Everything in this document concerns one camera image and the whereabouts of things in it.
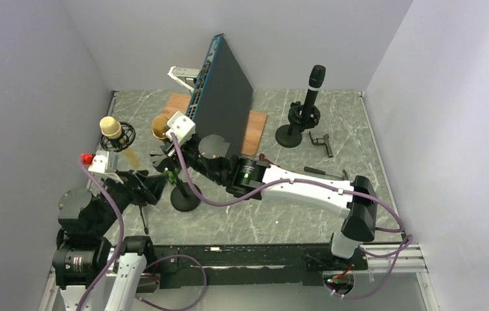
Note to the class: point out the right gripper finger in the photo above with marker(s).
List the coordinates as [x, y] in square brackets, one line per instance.
[159, 155]
[163, 164]

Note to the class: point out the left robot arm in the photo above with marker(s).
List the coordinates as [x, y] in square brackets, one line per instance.
[98, 267]

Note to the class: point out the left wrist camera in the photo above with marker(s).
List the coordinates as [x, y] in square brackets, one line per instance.
[104, 162]

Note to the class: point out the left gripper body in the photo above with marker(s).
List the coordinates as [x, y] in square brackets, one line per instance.
[122, 194]

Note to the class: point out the black round-base mic stand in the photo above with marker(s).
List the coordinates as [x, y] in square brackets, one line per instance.
[183, 199]

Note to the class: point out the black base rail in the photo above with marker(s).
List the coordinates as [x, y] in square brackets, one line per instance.
[245, 264]

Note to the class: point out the light gold microphone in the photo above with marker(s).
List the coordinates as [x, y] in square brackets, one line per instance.
[118, 137]

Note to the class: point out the dark gold microphone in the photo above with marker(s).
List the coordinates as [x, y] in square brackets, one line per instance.
[159, 127]

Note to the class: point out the white bracket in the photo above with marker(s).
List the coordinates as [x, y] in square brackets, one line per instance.
[184, 76]

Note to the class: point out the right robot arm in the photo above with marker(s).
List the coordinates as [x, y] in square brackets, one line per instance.
[251, 179]

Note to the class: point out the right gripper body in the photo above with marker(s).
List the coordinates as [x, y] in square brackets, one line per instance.
[192, 154]

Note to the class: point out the black round-base stand rear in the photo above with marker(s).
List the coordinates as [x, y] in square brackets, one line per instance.
[290, 135]

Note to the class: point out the red brown tap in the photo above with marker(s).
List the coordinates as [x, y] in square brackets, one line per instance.
[263, 158]

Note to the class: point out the blue network switch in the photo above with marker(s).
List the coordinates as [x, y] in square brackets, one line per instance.
[222, 95]

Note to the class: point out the black tripod shock-mount stand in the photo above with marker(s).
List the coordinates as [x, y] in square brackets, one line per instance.
[117, 137]

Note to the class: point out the green plastic tap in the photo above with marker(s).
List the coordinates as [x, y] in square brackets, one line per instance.
[173, 176]

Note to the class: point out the black microphone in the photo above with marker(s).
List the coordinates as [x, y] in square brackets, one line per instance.
[313, 94]

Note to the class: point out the wooden board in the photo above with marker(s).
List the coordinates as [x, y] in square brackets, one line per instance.
[254, 129]

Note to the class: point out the dark metal tap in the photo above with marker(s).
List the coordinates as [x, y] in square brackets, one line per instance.
[322, 141]

